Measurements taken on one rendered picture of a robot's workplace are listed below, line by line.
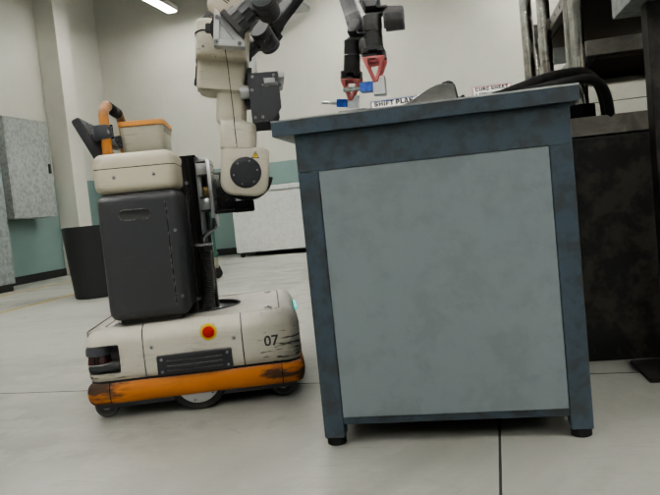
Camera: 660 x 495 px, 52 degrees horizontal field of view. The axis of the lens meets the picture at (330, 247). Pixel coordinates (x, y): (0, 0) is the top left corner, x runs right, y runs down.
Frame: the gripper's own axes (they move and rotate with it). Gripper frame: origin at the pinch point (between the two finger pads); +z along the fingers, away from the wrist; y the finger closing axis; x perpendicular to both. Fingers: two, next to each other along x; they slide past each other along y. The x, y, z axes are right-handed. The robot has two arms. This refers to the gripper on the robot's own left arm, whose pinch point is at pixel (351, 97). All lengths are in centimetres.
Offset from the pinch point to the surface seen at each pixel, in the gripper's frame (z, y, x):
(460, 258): 36, -85, -37
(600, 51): -16, -1, -82
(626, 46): -17, -1, -90
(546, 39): -25, 71, -74
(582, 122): 7, -14, -76
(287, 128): 7, -83, 4
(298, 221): 160, 622, 150
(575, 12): -28, -5, -72
